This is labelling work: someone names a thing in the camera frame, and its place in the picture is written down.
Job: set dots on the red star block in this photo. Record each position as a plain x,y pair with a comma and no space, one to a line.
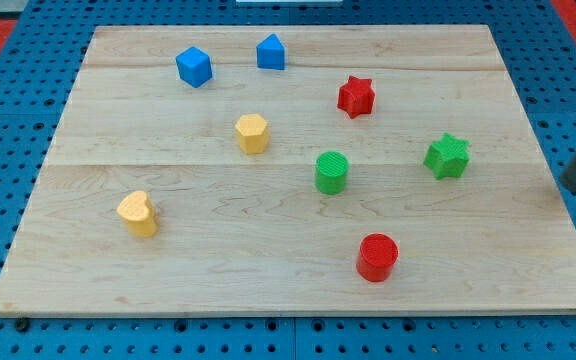
356,97

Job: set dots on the green star block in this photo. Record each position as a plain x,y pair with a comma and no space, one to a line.
447,157

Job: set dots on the green cylinder block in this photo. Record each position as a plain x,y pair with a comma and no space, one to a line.
331,170

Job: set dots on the yellow hexagon block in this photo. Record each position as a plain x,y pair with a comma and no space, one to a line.
253,134

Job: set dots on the wooden board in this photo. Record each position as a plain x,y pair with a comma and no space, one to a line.
250,235

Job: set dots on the red cylinder block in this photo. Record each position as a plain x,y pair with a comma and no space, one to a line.
377,256

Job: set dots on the blue triangle block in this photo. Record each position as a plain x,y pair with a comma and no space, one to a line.
270,53

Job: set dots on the blue cube block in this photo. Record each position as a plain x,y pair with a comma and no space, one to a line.
194,66

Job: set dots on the yellow heart block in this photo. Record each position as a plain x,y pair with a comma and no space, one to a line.
138,214

